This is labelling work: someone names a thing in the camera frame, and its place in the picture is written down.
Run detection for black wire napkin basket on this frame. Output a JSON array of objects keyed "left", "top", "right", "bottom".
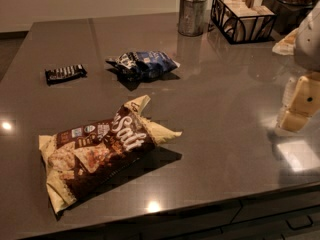
[{"left": 210, "top": 0, "right": 278, "bottom": 45}]

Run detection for cream wrapper packet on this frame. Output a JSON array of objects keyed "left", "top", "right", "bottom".
[{"left": 272, "top": 29, "right": 298, "bottom": 56}]

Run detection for dark cabinet drawers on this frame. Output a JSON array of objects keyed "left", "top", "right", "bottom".
[{"left": 24, "top": 185, "right": 320, "bottom": 240}]

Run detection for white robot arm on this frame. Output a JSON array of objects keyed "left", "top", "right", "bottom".
[{"left": 277, "top": 2, "right": 320, "bottom": 132}]

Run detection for metal cup holder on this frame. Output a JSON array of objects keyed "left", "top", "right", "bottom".
[{"left": 178, "top": 0, "right": 207, "bottom": 37}]

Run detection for brown napkins stack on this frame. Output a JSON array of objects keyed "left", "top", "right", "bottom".
[{"left": 216, "top": 0, "right": 276, "bottom": 42}]

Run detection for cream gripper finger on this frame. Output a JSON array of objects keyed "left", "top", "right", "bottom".
[
  {"left": 282, "top": 77, "right": 298, "bottom": 106},
  {"left": 278, "top": 72, "right": 320, "bottom": 132}
]

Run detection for brown chip bag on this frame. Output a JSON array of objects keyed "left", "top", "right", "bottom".
[{"left": 39, "top": 95, "right": 181, "bottom": 213}]

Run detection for snack jar on stand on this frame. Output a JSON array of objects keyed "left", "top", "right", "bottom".
[{"left": 262, "top": 0, "right": 319, "bottom": 34}]

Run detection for black candy bar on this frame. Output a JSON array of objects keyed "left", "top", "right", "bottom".
[{"left": 45, "top": 64, "right": 87, "bottom": 85}]

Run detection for blue chip bag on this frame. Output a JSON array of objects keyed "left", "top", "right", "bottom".
[{"left": 106, "top": 51, "right": 180, "bottom": 82}]

